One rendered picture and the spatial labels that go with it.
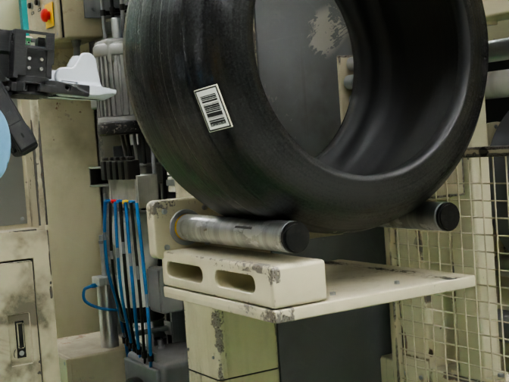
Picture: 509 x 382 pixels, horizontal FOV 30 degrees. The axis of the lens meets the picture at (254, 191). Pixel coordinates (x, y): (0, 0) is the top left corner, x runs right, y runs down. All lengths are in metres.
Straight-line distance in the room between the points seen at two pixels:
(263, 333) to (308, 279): 0.42
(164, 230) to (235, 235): 0.21
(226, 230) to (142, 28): 0.33
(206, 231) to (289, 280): 0.23
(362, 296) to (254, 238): 0.18
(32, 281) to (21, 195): 0.17
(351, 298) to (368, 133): 0.43
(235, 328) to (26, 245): 0.45
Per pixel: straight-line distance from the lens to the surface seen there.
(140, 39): 1.39
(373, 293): 1.40
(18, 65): 1.24
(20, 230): 1.88
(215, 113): 1.26
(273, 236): 1.33
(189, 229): 1.55
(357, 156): 1.69
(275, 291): 1.30
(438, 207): 1.48
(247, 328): 1.72
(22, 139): 1.24
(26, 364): 1.90
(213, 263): 1.44
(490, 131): 2.32
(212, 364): 1.72
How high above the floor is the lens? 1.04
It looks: 3 degrees down
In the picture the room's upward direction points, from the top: 4 degrees counter-clockwise
